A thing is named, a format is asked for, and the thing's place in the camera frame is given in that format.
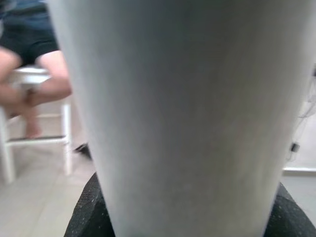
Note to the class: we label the white plastic table leg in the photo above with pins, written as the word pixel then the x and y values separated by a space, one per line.
pixel 185 111

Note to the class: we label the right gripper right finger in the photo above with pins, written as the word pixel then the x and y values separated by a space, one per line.
pixel 288 222

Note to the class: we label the person in dark shorts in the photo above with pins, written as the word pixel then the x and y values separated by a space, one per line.
pixel 29 37

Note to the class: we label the white wooden stool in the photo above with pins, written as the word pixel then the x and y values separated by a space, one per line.
pixel 66 138

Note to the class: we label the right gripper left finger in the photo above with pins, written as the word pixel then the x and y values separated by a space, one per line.
pixel 89 217

